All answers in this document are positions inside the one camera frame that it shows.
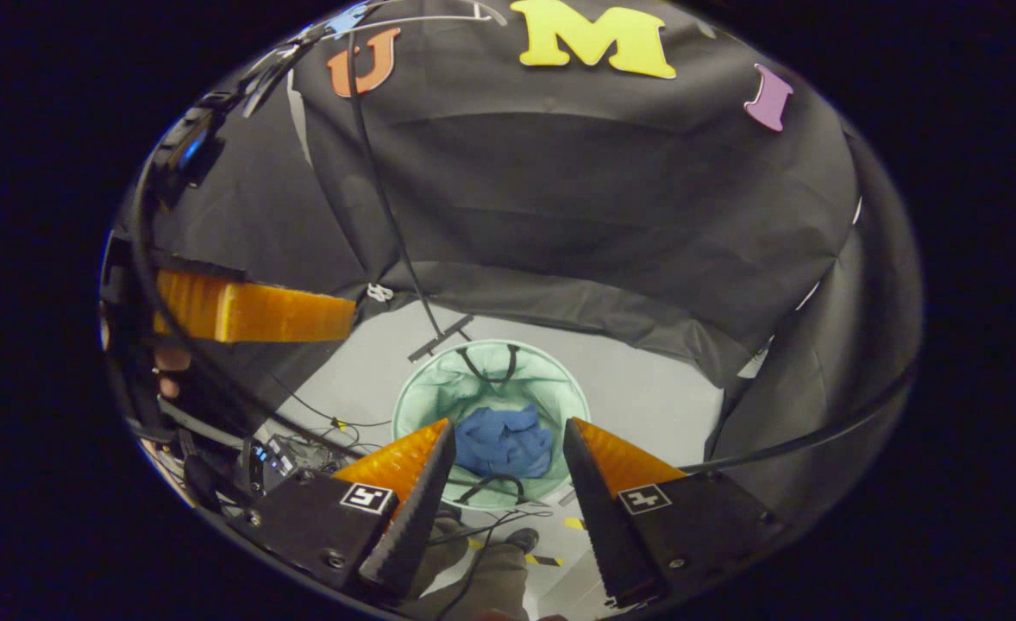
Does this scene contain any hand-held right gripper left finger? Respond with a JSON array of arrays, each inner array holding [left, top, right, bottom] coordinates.
[[228, 418, 457, 602]]

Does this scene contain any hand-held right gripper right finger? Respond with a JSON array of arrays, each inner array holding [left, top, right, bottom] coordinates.
[[562, 417, 789, 609]]

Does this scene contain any blue corduroy shirt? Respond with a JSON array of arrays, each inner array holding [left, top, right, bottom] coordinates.
[[454, 404, 556, 480]]

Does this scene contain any green mesh laundry hamper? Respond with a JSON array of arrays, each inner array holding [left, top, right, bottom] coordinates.
[[392, 339, 593, 511]]

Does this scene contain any black clothes rack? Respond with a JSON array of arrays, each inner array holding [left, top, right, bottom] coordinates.
[[344, 30, 476, 363]]

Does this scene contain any person's grey trouser leg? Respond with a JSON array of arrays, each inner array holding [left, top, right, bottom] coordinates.
[[409, 505, 533, 621]]

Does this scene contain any black electronic device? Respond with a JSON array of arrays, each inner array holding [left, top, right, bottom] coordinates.
[[236, 434, 323, 497]]

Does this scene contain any black backdrop cloth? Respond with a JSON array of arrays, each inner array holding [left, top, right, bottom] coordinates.
[[124, 0, 923, 518]]

